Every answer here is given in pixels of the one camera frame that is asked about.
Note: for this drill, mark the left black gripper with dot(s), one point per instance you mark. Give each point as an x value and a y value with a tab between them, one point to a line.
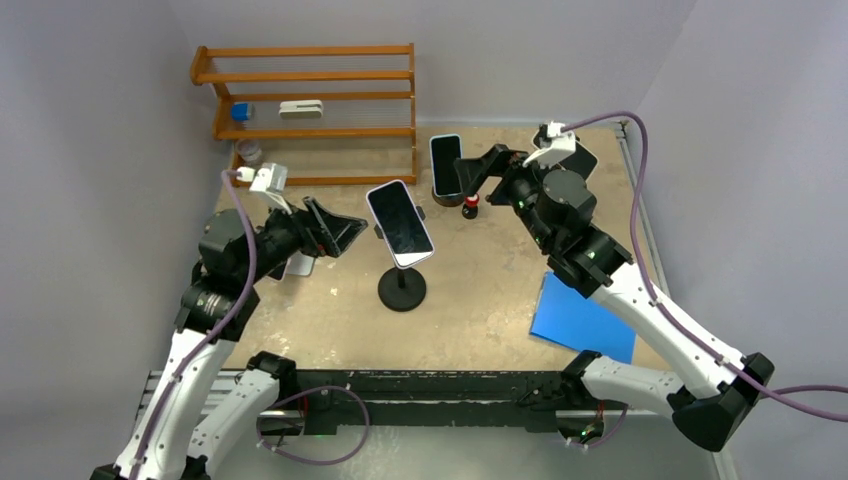
338	229

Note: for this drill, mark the red cap black stamp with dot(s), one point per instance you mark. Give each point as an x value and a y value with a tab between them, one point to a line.
470	208

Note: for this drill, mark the blue notebook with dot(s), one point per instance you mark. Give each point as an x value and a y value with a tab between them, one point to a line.
565	318

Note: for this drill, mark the black phone stand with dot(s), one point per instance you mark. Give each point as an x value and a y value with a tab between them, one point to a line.
401	290

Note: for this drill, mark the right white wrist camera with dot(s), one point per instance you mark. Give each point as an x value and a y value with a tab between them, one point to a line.
553	143

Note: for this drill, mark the pink case smartphone flat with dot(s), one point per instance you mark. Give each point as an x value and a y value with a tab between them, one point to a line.
297	265

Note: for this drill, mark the lavender case smartphone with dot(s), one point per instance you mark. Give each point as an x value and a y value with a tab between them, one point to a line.
400	224

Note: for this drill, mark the blue white small box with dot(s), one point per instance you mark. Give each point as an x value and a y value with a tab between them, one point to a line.
242	112

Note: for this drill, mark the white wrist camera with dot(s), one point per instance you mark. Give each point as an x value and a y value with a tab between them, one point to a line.
553	143
268	182

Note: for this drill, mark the light blue case smartphone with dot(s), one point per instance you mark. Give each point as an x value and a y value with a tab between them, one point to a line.
445	149

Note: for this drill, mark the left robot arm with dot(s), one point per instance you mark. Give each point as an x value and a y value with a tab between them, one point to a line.
174	438

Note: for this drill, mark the white eraser block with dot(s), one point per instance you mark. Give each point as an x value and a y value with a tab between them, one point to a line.
301	109

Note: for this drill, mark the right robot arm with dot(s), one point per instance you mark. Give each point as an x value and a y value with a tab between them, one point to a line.
702	392

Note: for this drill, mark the wooden shelf rack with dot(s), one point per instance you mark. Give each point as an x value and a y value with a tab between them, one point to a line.
368	132

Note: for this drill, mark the white case smartphone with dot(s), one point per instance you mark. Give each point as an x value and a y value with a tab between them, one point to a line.
583	162

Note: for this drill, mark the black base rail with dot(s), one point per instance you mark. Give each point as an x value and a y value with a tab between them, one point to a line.
322	400

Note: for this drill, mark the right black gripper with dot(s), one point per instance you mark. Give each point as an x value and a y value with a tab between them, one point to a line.
497	162

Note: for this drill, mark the clear small jar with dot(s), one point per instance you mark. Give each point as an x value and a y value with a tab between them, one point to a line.
249	150

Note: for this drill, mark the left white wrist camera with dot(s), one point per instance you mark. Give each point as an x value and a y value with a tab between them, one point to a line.
268	182

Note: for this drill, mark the round brown phone dock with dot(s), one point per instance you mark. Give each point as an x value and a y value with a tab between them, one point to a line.
448	201

